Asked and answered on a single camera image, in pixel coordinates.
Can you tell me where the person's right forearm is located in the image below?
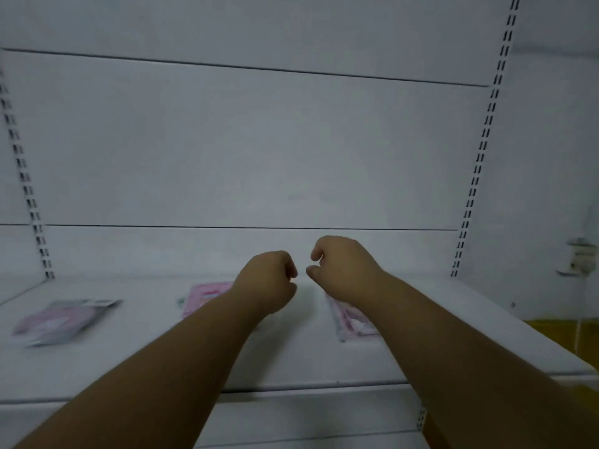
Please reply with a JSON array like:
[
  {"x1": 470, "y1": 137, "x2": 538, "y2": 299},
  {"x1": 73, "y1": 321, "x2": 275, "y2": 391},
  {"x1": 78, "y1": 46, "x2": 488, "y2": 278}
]
[{"x1": 348, "y1": 272, "x2": 599, "y2": 449}]

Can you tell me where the white slotted shelf upright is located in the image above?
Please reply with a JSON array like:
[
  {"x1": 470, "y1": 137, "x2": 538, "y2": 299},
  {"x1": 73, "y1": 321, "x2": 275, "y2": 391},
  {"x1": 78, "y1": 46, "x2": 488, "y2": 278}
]
[
  {"x1": 450, "y1": 0, "x2": 521, "y2": 278},
  {"x1": 0, "y1": 65, "x2": 55, "y2": 280}
]

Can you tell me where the person's right hand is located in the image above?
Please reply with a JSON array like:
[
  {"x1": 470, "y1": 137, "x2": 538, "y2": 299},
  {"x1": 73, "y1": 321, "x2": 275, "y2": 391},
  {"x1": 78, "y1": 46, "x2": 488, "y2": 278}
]
[{"x1": 306, "y1": 236, "x2": 388, "y2": 310}]

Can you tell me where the pink and white packet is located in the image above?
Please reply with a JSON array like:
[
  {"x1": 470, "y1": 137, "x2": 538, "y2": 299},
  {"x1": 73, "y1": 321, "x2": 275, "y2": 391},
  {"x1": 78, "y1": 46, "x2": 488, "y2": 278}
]
[{"x1": 325, "y1": 292, "x2": 381, "y2": 343}]

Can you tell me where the pink and grey packet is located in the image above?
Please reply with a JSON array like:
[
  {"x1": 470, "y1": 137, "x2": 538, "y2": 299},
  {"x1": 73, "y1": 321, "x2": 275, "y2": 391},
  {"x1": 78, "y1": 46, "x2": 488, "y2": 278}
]
[{"x1": 12, "y1": 299, "x2": 123, "y2": 347}]

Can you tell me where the white metal shelf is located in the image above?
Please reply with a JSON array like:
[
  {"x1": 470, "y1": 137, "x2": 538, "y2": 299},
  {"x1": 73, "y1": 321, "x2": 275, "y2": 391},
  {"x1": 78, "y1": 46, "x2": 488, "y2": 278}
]
[{"x1": 0, "y1": 274, "x2": 599, "y2": 449}]

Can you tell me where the person's left hand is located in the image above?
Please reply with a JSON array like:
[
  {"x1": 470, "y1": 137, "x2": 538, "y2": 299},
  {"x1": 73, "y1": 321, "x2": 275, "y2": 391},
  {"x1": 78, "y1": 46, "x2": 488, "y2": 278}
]
[{"x1": 231, "y1": 250, "x2": 299, "y2": 316}]

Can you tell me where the person's left forearm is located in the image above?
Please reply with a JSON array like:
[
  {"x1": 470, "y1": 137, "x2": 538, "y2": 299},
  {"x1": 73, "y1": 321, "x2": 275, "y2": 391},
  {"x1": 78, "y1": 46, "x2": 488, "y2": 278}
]
[{"x1": 13, "y1": 289, "x2": 271, "y2": 449}]

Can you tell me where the white wall socket with plug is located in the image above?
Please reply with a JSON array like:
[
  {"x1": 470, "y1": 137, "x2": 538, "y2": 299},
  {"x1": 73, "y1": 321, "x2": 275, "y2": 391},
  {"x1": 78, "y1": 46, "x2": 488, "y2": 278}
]
[{"x1": 556, "y1": 237, "x2": 599, "y2": 278}]

